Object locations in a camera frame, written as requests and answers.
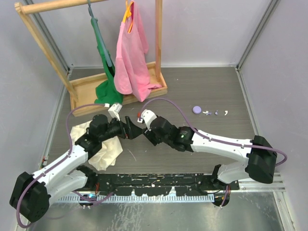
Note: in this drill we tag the slotted cable duct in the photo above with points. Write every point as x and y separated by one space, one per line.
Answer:
171 198

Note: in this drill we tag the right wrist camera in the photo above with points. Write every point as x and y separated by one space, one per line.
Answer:
147 117

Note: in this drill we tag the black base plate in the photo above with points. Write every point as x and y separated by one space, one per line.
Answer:
184 184

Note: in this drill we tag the cream crumpled cloth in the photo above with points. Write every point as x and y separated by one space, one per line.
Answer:
107 155

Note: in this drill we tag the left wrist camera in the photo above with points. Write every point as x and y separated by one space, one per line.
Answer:
114 111

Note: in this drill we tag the pink shirt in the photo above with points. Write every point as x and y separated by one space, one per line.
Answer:
131 71

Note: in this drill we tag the grey clothes hanger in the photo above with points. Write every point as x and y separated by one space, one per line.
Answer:
100 42

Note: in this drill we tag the green shirt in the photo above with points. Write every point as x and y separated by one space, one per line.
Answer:
106 91

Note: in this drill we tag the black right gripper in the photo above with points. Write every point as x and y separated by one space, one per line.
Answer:
150 135

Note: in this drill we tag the wooden clothes rack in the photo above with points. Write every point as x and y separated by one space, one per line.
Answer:
82 91

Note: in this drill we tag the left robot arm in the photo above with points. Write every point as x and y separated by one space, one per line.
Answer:
33 193

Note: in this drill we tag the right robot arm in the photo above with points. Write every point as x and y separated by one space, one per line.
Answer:
253 159

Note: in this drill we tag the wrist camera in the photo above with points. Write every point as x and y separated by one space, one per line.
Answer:
147 117
114 111

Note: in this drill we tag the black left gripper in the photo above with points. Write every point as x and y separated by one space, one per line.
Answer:
132 130

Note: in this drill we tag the yellow clothes hanger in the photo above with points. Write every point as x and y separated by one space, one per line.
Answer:
128 14

